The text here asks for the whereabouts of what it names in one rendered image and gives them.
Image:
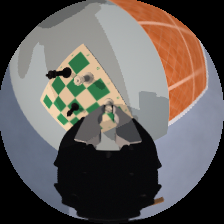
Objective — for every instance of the green and cream chessboard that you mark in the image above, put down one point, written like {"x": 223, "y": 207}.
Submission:
{"x": 61, "y": 92}

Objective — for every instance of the white chess piece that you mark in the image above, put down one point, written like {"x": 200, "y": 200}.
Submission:
{"x": 87, "y": 78}
{"x": 108, "y": 102}

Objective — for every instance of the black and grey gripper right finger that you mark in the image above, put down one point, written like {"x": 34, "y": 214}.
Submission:
{"x": 130, "y": 132}

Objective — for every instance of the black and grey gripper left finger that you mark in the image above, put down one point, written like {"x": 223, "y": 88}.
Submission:
{"x": 85, "y": 131}

